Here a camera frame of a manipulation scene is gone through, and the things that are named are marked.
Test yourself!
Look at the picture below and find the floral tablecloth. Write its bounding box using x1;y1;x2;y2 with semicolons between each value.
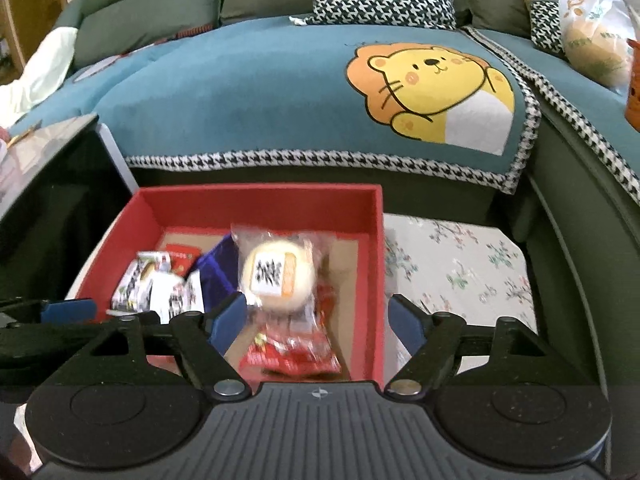
384;214;537;330

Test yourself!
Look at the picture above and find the dark glass side table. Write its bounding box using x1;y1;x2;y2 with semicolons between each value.
1;114;138;300

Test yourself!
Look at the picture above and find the steamed cake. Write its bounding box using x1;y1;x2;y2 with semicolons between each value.
231;226;335;314

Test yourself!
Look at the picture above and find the red crown spicy strip packet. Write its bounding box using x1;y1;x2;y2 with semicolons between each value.
164;244;202;278

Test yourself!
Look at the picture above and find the green white Kapron wafer packet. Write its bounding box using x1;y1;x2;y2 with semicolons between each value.
111;252;171;312

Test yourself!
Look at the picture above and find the red cardboard box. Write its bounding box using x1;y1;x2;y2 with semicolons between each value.
77;184;385;383

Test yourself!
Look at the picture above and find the teal lion sofa cover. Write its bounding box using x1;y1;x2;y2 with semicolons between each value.
14;18;639;197

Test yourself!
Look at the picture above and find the red Trolli candy bag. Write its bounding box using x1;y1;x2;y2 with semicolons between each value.
239;280;343;379

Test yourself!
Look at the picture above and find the orange plastic basket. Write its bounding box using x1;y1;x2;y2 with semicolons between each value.
625;39;640;131

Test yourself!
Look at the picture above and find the plastic bag with fruit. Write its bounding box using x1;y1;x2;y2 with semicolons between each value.
559;0;636;94

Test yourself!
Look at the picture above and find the small white red snack packet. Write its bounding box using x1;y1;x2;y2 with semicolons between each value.
150;271;205;324

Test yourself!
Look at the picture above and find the white cloth on sofa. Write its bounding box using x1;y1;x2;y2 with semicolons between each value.
0;26;78;129

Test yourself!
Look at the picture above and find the blue foil snack packet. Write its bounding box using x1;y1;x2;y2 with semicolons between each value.
192;234;239;312

